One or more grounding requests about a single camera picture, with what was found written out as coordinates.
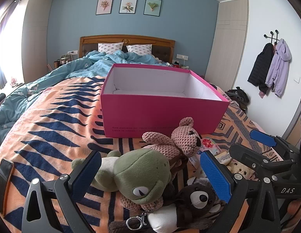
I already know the cream bunny plush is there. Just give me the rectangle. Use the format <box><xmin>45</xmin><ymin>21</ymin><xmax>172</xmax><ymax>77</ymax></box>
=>
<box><xmin>226</xmin><ymin>161</ymin><xmax>256</xmax><ymax>180</ymax></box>

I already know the purple curtain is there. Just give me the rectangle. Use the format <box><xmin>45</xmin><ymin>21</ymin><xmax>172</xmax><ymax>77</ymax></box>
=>
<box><xmin>0</xmin><ymin>0</ymin><xmax>22</xmax><ymax>90</ymax></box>

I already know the black jacket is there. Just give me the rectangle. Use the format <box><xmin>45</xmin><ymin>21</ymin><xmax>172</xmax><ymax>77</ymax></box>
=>
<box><xmin>248</xmin><ymin>43</ymin><xmax>275</xmax><ymax>94</ymax></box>

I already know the green frog plush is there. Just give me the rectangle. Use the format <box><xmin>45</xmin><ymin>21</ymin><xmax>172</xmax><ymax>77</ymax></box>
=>
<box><xmin>71</xmin><ymin>148</ymin><xmax>171</xmax><ymax>205</ymax></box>

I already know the dark bag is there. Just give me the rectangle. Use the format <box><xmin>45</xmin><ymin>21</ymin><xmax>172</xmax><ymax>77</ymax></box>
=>
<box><xmin>224</xmin><ymin>87</ymin><xmax>250</xmax><ymax>113</ymax></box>

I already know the floral tissue packet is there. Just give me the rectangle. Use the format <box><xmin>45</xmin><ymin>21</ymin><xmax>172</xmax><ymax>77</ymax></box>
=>
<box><xmin>188</xmin><ymin>137</ymin><xmax>225</xmax><ymax>175</ymax></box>

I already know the framed pink flower picture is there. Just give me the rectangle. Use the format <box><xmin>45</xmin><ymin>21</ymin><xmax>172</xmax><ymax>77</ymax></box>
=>
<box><xmin>95</xmin><ymin>0</ymin><xmax>114</xmax><ymax>16</ymax></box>

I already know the purple jacket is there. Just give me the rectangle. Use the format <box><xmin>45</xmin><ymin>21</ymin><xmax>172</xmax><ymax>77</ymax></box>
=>
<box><xmin>265</xmin><ymin>38</ymin><xmax>292</xmax><ymax>98</ymax></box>

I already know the framed white flower picture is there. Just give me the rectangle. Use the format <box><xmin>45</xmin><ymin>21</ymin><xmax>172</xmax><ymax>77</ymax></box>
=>
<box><xmin>119</xmin><ymin>0</ymin><xmax>138</xmax><ymax>14</ymax></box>

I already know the wooden headboard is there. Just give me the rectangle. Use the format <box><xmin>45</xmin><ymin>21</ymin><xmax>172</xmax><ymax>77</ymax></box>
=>
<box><xmin>79</xmin><ymin>35</ymin><xmax>176</xmax><ymax>63</ymax></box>

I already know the pink knitted bear plush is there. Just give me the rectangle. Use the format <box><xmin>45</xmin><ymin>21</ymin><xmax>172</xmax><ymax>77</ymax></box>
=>
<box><xmin>142</xmin><ymin>117</ymin><xmax>202</xmax><ymax>167</ymax></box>

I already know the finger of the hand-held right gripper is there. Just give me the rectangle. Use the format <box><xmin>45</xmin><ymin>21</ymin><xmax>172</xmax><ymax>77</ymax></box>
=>
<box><xmin>250</xmin><ymin>129</ymin><xmax>300</xmax><ymax>161</ymax></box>
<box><xmin>229</xmin><ymin>143</ymin><xmax>297</xmax><ymax>175</ymax></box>

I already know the black wall coat rack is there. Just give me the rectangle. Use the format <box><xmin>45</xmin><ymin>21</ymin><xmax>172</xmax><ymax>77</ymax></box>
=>
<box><xmin>263</xmin><ymin>30</ymin><xmax>280</xmax><ymax>46</ymax></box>

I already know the black smartphone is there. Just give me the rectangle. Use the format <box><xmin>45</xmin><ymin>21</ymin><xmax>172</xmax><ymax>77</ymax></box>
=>
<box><xmin>0</xmin><ymin>158</ymin><xmax>15</xmax><ymax>215</ymax></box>

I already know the pink cardboard box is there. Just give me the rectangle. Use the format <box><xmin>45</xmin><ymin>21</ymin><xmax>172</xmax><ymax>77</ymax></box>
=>
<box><xmin>100</xmin><ymin>63</ymin><xmax>230</xmax><ymax>138</ymax></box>

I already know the blue duvet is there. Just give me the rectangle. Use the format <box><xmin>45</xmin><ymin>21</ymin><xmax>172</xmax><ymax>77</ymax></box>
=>
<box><xmin>0</xmin><ymin>50</ymin><xmax>170</xmax><ymax>148</ymax></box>

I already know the framed green leaf picture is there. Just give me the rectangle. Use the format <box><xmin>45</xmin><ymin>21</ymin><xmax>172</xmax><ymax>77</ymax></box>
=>
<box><xmin>143</xmin><ymin>0</ymin><xmax>162</xmax><ymax>17</ymax></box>

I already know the beige wardrobe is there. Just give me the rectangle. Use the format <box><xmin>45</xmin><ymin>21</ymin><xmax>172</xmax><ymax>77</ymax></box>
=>
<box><xmin>205</xmin><ymin>0</ymin><xmax>249</xmax><ymax>93</ymax></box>

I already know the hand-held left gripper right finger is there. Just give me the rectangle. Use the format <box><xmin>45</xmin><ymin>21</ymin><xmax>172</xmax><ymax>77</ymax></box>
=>
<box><xmin>200</xmin><ymin>150</ymin><xmax>281</xmax><ymax>233</ymax></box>

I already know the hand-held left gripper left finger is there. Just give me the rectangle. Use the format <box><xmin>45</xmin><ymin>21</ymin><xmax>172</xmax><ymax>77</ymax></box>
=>
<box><xmin>21</xmin><ymin>150</ymin><xmax>102</xmax><ymax>233</ymax></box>

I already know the grey bear plush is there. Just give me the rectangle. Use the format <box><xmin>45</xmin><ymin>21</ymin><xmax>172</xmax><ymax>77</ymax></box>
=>
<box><xmin>109</xmin><ymin>177</ymin><xmax>229</xmax><ymax>233</ymax></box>

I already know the orange patterned blanket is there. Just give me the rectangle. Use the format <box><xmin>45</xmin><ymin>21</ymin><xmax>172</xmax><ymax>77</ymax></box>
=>
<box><xmin>0</xmin><ymin>74</ymin><xmax>287</xmax><ymax>233</ymax></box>

